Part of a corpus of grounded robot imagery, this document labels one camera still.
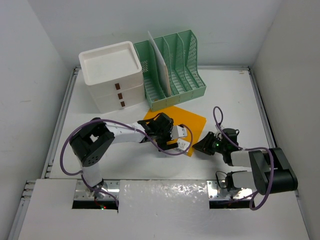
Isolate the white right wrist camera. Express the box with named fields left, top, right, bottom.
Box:
left=214, top=124, right=224, bottom=137

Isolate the orange folder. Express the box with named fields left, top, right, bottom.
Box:
left=141, top=106, right=207, bottom=159

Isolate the white front cover board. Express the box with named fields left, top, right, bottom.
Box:
left=19, top=179, right=309, bottom=240

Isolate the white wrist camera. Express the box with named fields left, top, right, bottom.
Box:
left=170, top=125, right=188, bottom=140
left=214, top=124, right=224, bottom=137

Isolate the aluminium table edge rail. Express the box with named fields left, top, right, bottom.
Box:
left=198, top=66, right=277, bottom=148

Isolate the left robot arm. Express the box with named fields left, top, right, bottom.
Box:
left=69, top=113, right=186, bottom=188

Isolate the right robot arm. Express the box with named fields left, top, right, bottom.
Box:
left=193, top=128, right=298, bottom=195

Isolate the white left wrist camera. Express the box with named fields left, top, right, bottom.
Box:
left=170, top=125, right=188, bottom=140

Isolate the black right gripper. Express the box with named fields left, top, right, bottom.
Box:
left=192, top=131, right=226, bottom=156

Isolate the clear mesh document pouch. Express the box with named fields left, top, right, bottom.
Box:
left=147, top=31, right=172, bottom=97

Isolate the white drawer organizer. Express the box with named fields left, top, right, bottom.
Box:
left=78, top=41, right=146, bottom=114

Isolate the green mesh file rack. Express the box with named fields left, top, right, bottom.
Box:
left=134, top=30, right=207, bottom=112

